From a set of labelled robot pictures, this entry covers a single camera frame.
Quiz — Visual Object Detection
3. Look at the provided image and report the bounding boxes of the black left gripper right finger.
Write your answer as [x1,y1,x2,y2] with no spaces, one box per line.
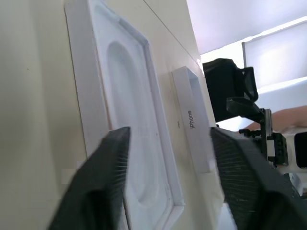
[210,126,307,230]

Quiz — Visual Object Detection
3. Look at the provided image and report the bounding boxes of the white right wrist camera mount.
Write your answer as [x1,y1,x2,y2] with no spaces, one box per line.
[282,131,307,175]

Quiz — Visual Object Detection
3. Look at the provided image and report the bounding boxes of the black furniture piece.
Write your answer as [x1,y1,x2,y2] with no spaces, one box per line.
[202,58,259,123]

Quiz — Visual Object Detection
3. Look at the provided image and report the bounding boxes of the white iPhone box lid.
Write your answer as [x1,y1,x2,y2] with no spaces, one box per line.
[171,66,216,173]

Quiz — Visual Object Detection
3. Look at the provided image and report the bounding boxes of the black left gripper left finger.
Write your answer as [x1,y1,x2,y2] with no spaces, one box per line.
[47,126,132,230]

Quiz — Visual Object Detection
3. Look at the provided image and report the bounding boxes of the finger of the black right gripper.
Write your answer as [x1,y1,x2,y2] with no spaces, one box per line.
[226,97,263,118]

